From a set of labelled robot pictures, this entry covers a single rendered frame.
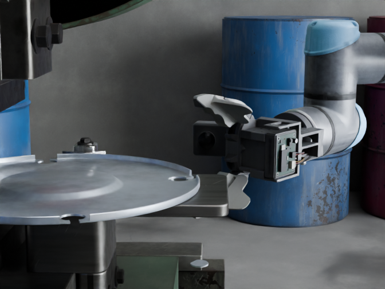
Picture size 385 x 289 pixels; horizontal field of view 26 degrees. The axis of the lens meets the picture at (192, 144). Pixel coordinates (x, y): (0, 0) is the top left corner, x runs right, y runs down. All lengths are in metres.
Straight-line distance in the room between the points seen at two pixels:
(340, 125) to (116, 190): 0.45
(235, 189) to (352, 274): 2.02
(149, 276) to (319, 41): 0.42
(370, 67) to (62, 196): 0.57
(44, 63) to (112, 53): 3.32
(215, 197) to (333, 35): 0.44
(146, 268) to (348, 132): 0.37
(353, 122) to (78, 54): 3.07
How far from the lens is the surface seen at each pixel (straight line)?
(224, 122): 1.04
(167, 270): 1.02
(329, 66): 1.19
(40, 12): 0.84
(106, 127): 4.22
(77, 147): 1.02
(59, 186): 0.83
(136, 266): 1.04
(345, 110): 1.20
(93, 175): 0.88
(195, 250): 1.11
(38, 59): 0.83
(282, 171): 1.04
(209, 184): 0.87
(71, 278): 0.83
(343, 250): 3.31
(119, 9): 1.13
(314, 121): 1.14
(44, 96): 4.25
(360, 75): 1.22
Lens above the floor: 0.97
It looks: 10 degrees down
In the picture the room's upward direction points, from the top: straight up
